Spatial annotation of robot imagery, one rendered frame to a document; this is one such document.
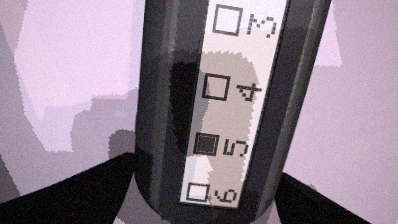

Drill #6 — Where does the dark grey switch panel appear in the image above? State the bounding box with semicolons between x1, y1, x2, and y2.
134;0;332;224

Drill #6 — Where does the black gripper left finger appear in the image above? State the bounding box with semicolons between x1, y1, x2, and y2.
0;153;135;224

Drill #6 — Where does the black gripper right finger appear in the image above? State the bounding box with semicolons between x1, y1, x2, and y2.
274;172;371;224

